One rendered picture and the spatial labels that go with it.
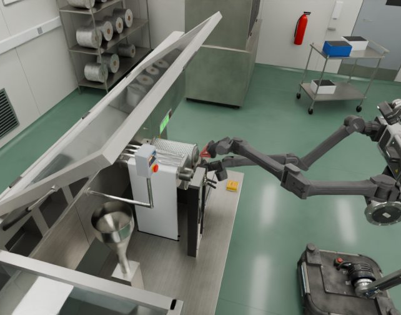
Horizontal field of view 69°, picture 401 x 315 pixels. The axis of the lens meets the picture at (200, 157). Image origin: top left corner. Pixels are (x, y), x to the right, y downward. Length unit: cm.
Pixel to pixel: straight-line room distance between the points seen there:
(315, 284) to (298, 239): 61
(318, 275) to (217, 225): 106
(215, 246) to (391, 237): 213
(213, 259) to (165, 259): 26
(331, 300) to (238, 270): 74
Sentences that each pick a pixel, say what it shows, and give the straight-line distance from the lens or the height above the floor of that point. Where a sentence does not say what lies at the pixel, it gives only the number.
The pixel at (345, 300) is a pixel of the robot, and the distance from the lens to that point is 257.
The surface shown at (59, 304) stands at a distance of 89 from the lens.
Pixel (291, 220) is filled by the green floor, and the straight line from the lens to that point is 314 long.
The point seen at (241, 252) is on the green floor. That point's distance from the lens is 281.
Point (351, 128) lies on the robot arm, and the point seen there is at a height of 147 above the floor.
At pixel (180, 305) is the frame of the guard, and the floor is 160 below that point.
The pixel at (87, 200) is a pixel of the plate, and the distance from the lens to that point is 137.
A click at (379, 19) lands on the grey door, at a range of 614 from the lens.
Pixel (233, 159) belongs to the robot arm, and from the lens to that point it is 176.
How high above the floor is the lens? 235
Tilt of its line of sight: 40 degrees down
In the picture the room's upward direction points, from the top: 2 degrees clockwise
